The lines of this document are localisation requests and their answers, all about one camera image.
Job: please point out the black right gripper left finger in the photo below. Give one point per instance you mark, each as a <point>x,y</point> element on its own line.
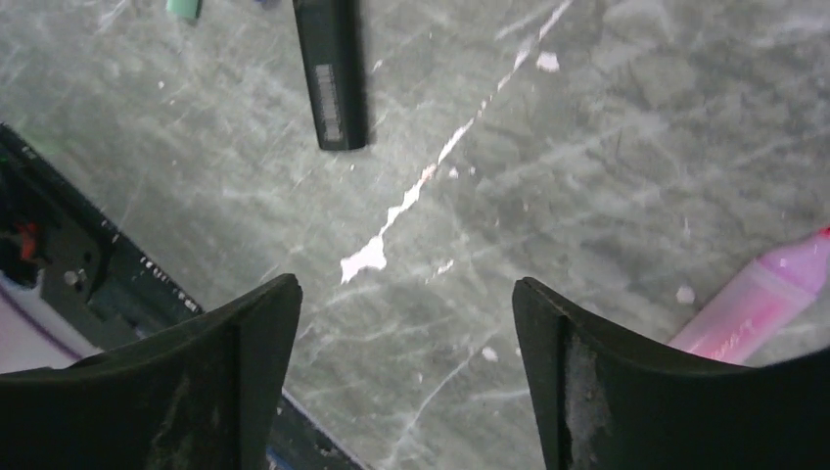
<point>200,395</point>

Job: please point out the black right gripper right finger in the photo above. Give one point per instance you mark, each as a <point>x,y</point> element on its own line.
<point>605,397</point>

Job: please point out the pink highlighter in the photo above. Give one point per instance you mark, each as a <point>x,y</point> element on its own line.
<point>763,297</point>

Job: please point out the orange black highlighter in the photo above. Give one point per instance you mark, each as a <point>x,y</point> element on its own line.
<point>331,46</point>

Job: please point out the green pen cap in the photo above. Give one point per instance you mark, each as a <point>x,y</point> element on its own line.
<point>184,9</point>

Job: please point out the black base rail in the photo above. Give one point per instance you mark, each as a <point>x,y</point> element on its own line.
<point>73,286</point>

